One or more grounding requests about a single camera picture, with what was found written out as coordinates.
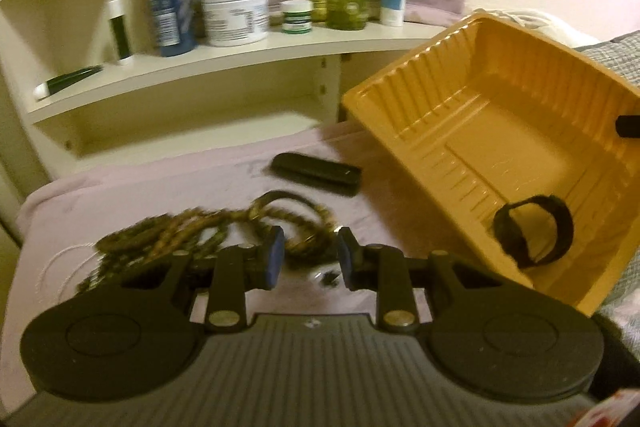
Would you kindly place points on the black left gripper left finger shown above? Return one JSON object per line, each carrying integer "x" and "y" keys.
{"x": 238, "y": 270}

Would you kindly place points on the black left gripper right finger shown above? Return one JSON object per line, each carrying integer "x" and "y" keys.
{"x": 384, "y": 270}

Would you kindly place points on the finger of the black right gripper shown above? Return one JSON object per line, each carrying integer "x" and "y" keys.
{"x": 628, "y": 126}

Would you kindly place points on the orange plastic tray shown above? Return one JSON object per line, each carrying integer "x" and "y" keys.
{"x": 512, "y": 136}

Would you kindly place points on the grey woven pillow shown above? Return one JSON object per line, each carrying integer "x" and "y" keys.
{"x": 620, "y": 54}

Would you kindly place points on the black rectangular case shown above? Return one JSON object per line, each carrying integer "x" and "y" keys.
{"x": 329, "y": 175}

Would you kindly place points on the white pillow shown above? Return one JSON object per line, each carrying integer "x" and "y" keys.
{"x": 545, "y": 24}

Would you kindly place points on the cream wooden shelf unit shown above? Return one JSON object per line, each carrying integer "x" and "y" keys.
{"x": 157, "y": 107}

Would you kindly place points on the white cream jar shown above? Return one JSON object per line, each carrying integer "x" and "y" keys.
{"x": 235, "y": 22}

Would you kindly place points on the small green label jar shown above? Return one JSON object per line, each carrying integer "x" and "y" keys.
{"x": 296, "y": 16}

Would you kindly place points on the dark green tube white cap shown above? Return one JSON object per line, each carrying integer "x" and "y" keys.
{"x": 61, "y": 82}

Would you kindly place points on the white black lip balm stick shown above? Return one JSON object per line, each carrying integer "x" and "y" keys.
{"x": 118, "y": 27}

